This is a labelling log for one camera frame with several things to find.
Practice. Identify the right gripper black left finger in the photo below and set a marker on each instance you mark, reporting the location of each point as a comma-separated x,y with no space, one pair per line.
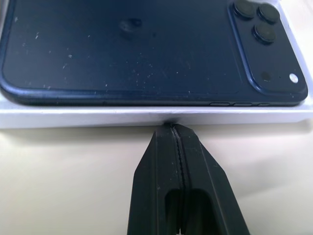
156,183

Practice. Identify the dark blue smartphone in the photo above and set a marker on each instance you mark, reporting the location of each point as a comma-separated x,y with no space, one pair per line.
122,61

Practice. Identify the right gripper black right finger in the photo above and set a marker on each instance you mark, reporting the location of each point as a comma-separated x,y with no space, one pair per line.
207,191

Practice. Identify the white box with tan interior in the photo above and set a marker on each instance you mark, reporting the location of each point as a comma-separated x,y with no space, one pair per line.
73,117

